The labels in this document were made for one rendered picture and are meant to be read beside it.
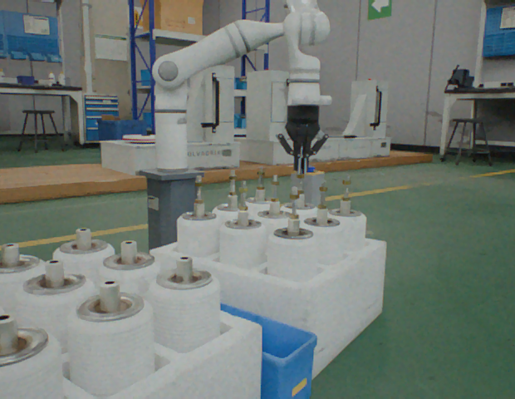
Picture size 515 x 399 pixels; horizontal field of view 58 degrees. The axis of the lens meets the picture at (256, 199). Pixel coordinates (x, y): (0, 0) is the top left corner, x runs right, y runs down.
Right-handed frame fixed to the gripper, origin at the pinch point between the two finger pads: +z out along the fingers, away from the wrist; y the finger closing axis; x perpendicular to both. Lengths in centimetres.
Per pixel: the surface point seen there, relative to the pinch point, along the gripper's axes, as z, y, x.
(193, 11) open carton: -138, -9, -523
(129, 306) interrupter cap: 10, 37, 55
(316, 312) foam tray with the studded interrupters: 22.0, 6.6, 33.8
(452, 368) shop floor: 35, -21, 35
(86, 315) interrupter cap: 10, 41, 57
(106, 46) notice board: -102, 109, -620
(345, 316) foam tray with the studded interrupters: 27.8, -3.1, 24.4
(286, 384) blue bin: 27, 15, 46
